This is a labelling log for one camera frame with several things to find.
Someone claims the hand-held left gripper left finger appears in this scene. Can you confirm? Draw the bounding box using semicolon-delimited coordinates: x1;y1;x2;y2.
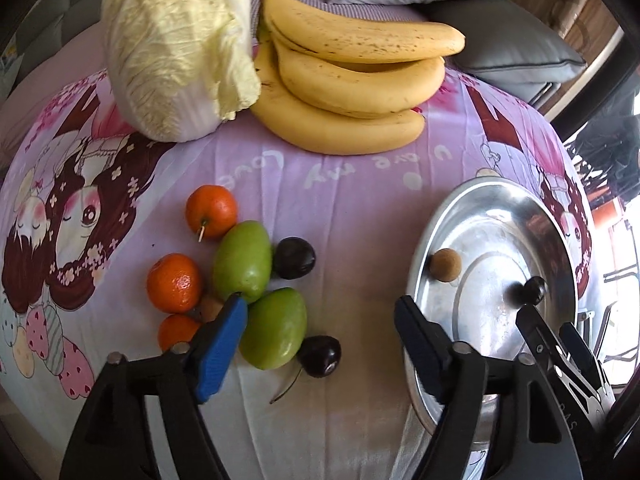
59;292;249;480

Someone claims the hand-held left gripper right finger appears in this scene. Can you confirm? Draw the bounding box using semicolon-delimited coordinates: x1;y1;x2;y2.
393;295;586;480

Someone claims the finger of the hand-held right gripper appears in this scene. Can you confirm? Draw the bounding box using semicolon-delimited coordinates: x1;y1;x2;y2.
559;321;612;396
515;304;566;368

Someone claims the dark cherry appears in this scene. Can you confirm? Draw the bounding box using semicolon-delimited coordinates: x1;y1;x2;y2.
270;335;342;405
520;276;547;306
272;237;317;281

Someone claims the brown longan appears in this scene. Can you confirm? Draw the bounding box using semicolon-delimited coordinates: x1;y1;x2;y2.
430;249;462;283
197;293;225;323

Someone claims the orange tangerine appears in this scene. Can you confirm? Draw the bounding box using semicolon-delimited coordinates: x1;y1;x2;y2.
185;185;239;242
146;253;204;314
158;313;202;353

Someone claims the green mango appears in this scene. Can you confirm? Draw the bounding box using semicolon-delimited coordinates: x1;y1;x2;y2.
239;287;307;371
212;220;273;304

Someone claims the round steel basin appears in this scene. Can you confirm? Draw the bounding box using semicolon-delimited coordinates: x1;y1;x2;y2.
404;177;578;453

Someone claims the orange container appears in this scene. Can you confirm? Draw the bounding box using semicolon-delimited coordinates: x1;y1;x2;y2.
592;197;640;233

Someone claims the pink cartoon printed blanket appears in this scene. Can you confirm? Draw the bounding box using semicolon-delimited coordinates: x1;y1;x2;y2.
0;67;608;480

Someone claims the black folded stroller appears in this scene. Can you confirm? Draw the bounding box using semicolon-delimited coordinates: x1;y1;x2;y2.
562;92;640;201

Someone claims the bunch of yellow bananas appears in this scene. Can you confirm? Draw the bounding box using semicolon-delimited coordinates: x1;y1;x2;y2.
248;0;467;156

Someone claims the grey leather pillow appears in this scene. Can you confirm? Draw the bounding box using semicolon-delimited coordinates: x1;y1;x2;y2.
425;0;588;86

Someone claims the napa cabbage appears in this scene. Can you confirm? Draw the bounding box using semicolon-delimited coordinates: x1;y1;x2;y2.
101;0;262;142

